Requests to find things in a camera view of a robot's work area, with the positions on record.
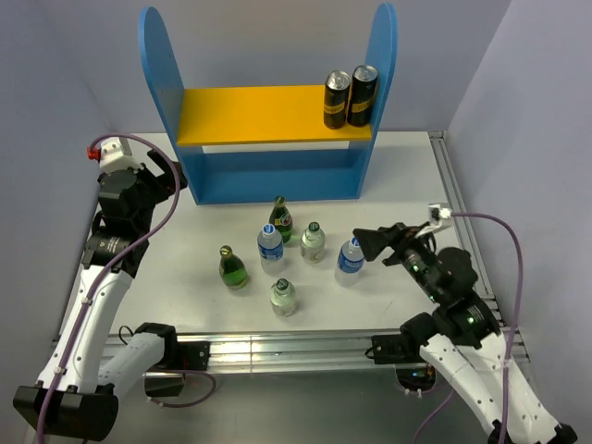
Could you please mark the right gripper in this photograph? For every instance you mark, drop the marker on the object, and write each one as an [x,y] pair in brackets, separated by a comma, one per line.
[398,235]

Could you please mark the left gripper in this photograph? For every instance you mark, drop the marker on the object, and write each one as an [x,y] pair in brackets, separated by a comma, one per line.
[165,185]

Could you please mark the Pocari Sweat bottle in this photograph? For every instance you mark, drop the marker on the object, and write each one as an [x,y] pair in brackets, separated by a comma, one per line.
[271,249]
[350,262]

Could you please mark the green glass bottle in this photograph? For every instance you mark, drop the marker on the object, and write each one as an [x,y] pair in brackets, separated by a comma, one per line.
[281,219]
[231,269]

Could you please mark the green glass bottle front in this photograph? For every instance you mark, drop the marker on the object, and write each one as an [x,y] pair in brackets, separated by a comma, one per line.
[231,269]

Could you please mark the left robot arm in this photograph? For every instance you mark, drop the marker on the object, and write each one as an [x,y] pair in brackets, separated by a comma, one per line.
[76,396]

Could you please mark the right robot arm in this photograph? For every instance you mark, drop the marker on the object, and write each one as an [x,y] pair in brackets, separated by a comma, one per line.
[462,338]

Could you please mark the blue and yellow shelf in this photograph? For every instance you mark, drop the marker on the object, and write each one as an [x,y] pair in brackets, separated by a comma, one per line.
[242,145]

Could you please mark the clear glass bottle rear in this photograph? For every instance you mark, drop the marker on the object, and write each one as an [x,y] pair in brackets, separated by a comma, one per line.
[313,241]

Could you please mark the clear glass bottle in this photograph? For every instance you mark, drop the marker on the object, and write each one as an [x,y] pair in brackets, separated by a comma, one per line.
[313,241]
[283,298]

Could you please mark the clear glass bottle front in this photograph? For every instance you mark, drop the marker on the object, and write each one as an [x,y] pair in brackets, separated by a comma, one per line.
[283,298]

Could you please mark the black can right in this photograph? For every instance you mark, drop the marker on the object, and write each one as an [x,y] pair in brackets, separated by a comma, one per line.
[363,90]

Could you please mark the black can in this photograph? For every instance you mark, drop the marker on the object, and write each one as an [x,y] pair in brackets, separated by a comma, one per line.
[337,91]
[363,90]

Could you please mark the black can left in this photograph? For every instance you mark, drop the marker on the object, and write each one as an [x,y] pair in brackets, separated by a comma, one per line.
[337,91]

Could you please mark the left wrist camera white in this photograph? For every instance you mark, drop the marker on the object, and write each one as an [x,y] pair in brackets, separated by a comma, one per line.
[113,154]

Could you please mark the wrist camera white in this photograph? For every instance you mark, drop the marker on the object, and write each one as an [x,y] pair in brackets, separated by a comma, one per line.
[113,154]
[439,218]

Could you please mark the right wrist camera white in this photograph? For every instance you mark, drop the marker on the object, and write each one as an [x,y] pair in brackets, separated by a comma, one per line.
[439,218]

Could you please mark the aluminium side rail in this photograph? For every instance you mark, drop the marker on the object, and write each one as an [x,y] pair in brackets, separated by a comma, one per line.
[463,225]

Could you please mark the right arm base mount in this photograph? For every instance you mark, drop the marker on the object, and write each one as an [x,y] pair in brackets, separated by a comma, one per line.
[414,375]

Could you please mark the aluminium front rail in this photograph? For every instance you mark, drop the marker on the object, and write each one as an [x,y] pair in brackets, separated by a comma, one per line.
[300,351]

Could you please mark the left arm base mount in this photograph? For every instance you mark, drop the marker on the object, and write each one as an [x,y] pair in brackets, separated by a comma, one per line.
[161,383]

